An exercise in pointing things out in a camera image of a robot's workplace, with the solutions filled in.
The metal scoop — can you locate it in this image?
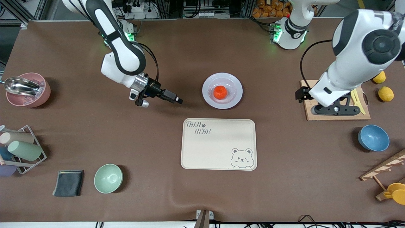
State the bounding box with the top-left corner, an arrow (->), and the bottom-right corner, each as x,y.
4,76 -> 41,96

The dark grey folded cloth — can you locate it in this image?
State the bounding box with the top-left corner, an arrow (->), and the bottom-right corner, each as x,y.
53,170 -> 84,197

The yellow plastic knife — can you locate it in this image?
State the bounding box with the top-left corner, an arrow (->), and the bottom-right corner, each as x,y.
353,88 -> 366,115

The beige cup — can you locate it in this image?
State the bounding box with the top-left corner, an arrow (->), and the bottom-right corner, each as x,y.
0,131 -> 34,146

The mint green cup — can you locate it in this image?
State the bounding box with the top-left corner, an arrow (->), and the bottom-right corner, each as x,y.
8,140 -> 43,161

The mint green bowl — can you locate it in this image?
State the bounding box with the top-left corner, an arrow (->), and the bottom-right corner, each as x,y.
94,164 -> 123,194

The yellow cup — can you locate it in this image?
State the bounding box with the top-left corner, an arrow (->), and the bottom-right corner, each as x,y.
383,183 -> 405,205

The purple cup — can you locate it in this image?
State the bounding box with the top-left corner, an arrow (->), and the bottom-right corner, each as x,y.
0,164 -> 17,177

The white power strip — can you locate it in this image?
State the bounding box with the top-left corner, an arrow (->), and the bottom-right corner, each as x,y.
183,10 -> 219,19
120,0 -> 159,19

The cream bear print tray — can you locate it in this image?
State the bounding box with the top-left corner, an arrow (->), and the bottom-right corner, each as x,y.
181,118 -> 258,171

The metal table edge bracket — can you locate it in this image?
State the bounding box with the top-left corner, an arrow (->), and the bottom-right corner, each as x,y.
196,210 -> 214,228

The grey wire cup rack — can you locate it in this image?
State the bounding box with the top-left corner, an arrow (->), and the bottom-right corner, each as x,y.
0,125 -> 47,174

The bamboo cutting board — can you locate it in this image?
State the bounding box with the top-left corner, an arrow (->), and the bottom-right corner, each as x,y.
300,79 -> 371,121

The pale grey round plate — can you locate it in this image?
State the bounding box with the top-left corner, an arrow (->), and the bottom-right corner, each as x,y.
202,73 -> 243,110

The pile of orange packets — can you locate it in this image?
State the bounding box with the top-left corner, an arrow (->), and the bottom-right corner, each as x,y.
252,0 -> 293,18

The wooden dish rack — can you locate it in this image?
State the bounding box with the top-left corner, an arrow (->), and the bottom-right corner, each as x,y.
360,149 -> 405,201

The pink bowl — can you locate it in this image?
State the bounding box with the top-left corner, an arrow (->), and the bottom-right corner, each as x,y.
6,73 -> 51,108

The blue bowl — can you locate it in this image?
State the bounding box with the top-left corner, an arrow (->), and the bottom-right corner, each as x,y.
358,124 -> 390,152

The blue cup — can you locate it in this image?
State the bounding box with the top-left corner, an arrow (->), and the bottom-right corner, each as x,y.
0,146 -> 13,161

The orange mandarin fruit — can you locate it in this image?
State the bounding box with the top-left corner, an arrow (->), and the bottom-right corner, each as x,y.
213,85 -> 228,100

